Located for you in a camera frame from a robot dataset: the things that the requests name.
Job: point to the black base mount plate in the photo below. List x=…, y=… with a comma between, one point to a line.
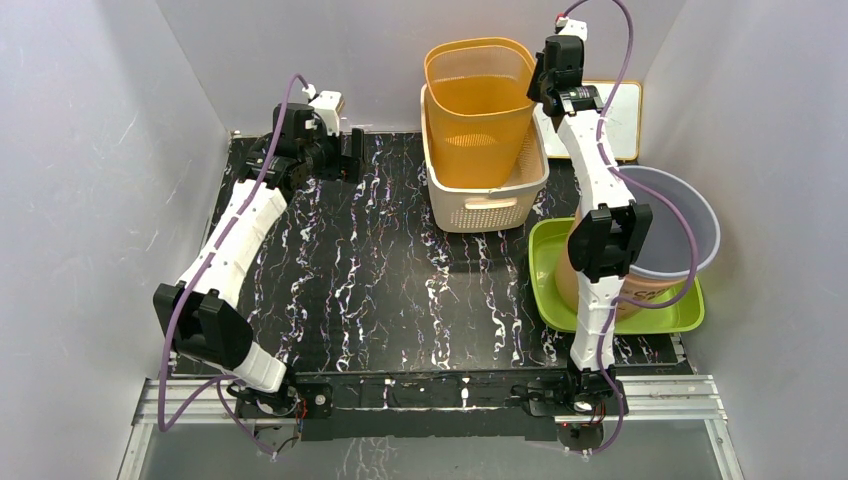
x=554, y=392

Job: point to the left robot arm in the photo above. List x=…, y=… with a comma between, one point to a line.
x=198, y=313

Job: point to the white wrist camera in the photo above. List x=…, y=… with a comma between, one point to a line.
x=568, y=26
x=327, y=105

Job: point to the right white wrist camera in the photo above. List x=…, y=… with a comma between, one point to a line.
x=568, y=26

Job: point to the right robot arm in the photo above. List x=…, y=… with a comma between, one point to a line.
x=612, y=228

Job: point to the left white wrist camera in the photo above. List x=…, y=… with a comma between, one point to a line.
x=327, y=105

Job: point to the small whiteboard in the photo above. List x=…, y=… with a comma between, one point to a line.
x=623, y=125

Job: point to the orange mesh basket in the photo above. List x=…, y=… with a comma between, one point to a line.
x=477, y=109

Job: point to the grey and tan bucket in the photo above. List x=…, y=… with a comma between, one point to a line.
x=665, y=258

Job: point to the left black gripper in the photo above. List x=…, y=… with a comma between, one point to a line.
x=351, y=166

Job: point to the green plastic tray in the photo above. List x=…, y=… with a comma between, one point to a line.
x=545, y=244

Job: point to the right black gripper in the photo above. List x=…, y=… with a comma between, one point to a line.
x=532, y=92

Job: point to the aluminium rail frame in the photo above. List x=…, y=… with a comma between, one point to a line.
x=669, y=397

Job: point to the cream perforated basket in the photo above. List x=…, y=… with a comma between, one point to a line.
x=462, y=210

